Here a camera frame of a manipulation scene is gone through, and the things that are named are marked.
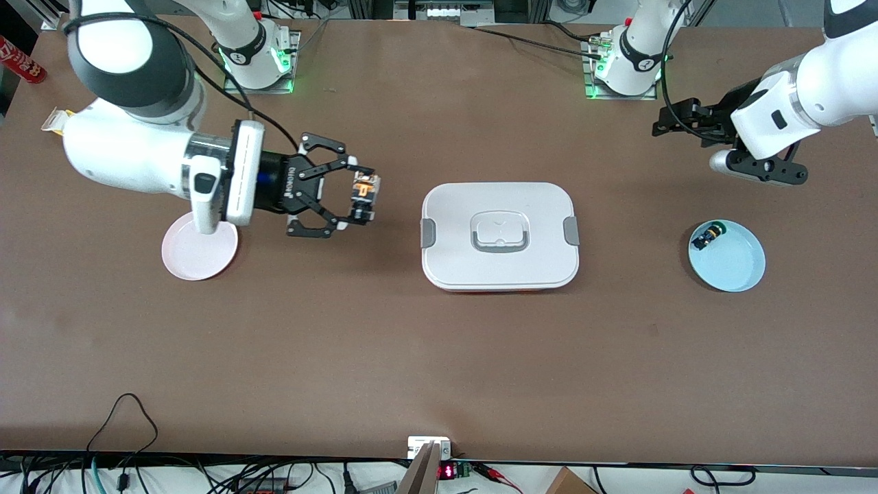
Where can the yellow and white carton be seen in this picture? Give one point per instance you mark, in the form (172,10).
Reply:
(53,118)

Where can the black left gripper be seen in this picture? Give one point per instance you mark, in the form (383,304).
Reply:
(721,112)

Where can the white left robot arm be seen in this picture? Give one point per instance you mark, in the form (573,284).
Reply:
(823,82)

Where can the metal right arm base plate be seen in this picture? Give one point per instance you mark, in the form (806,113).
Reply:
(236,88)

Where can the small white device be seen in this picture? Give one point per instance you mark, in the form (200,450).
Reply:
(422,444)

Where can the pink round plate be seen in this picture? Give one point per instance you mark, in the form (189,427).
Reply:
(199,257)

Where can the brown cardboard box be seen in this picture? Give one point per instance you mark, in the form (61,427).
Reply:
(569,484)

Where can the red display circuit board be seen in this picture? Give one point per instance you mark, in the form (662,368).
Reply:
(449,471)

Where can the orange and black switch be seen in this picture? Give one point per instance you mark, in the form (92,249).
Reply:
(365,195)

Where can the small black yellow part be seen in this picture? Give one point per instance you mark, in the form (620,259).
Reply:
(708,237)

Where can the light blue round plate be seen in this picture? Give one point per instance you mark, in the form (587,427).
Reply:
(734,264)

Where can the red snack can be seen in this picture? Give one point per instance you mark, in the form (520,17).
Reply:
(20,62)

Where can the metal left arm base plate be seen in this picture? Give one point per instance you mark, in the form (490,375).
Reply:
(593,92)

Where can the aluminium frame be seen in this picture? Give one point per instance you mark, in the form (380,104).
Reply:
(442,10)

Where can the grey slanted board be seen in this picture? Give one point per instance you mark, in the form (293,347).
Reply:
(422,473)

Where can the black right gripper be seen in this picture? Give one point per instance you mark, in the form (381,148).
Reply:
(283,184)

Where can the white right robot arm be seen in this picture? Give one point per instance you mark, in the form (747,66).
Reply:
(116,151)

